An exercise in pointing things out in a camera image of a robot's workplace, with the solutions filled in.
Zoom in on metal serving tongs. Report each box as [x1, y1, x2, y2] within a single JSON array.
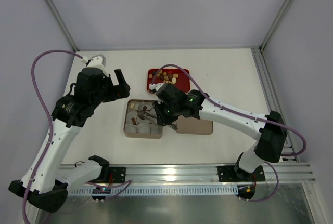
[[137, 110, 178, 130]]

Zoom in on brown bar chocolate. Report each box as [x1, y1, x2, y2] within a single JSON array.
[[131, 117, 137, 125]]

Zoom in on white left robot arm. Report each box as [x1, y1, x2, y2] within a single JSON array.
[[9, 68, 130, 213]]

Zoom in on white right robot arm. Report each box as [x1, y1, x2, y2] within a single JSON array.
[[149, 83, 287, 181]]

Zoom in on red chocolate tray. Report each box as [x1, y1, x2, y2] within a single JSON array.
[[146, 68, 190, 93]]

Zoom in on gold tin lid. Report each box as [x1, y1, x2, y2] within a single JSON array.
[[176, 116, 213, 135]]

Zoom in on gold tin box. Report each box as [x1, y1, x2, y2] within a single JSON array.
[[123, 99, 163, 139]]

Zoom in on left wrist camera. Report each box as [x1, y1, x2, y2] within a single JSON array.
[[81, 54, 109, 76]]

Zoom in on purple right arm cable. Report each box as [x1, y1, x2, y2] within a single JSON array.
[[151, 64, 307, 203]]

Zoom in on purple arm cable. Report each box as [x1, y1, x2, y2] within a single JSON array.
[[151, 64, 307, 203], [22, 49, 86, 223]]

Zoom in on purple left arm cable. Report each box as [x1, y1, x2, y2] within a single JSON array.
[[22, 49, 86, 223]]

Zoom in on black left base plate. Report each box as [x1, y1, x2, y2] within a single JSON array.
[[109, 166, 126, 185]]

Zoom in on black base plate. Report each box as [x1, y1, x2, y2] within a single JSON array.
[[109, 166, 126, 185], [217, 164, 266, 182]]

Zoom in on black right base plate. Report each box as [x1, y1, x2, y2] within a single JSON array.
[[217, 164, 266, 182]]

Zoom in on aluminium side rail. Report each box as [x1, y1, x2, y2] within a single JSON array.
[[251, 47, 299, 162]]

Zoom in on slotted cable duct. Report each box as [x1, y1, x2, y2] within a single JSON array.
[[69, 184, 238, 197]]

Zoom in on aluminium mounting rail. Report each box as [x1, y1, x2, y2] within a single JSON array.
[[59, 162, 317, 184]]

